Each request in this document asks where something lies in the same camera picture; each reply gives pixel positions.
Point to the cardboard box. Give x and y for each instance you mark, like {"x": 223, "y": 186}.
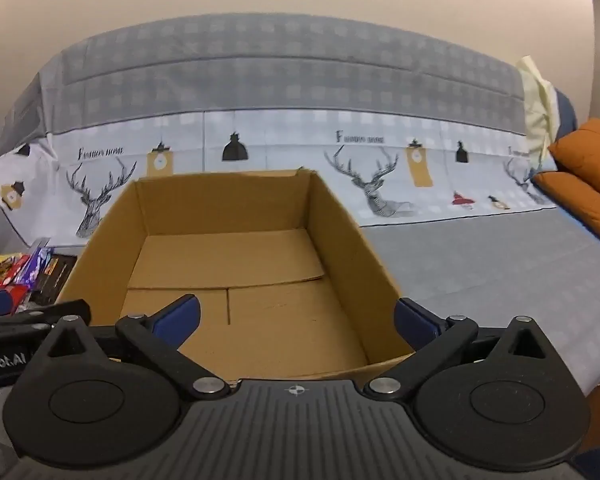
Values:
{"x": 230, "y": 260}

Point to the black snack packet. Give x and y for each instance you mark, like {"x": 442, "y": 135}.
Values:
{"x": 55, "y": 277}

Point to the red stick snack packet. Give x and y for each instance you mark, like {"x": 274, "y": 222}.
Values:
{"x": 11, "y": 272}

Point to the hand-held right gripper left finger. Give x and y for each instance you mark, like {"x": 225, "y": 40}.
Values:
{"x": 180, "y": 316}

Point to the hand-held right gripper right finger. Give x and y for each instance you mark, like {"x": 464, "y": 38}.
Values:
{"x": 414, "y": 324}

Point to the blue sofa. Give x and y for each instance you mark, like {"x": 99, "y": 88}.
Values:
{"x": 566, "y": 112}

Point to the cream cloth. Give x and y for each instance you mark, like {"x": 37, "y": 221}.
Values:
{"x": 537, "y": 105}

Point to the orange cushion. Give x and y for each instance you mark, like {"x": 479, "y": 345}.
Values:
{"x": 580, "y": 200}
{"x": 592, "y": 147}

